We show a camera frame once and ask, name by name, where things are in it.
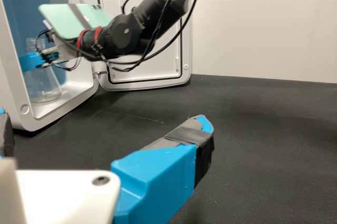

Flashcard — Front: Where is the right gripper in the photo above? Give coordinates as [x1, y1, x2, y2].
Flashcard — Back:
[19, 36, 83, 72]

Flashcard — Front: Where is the white incubator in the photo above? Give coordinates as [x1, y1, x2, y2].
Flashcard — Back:
[0, 0, 100, 133]

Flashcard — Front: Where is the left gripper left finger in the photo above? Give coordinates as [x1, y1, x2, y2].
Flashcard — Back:
[0, 107, 15, 158]

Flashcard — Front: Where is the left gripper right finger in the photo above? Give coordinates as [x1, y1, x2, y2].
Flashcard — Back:
[110, 114, 215, 224]

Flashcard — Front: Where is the incubator door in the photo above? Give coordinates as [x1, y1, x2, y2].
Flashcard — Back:
[67, 0, 193, 92]

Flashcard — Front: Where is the right wrist camera phone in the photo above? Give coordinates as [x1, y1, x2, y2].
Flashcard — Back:
[38, 2, 113, 43]

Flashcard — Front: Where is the clear flask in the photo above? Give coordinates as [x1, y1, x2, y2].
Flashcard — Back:
[24, 37, 63, 104]

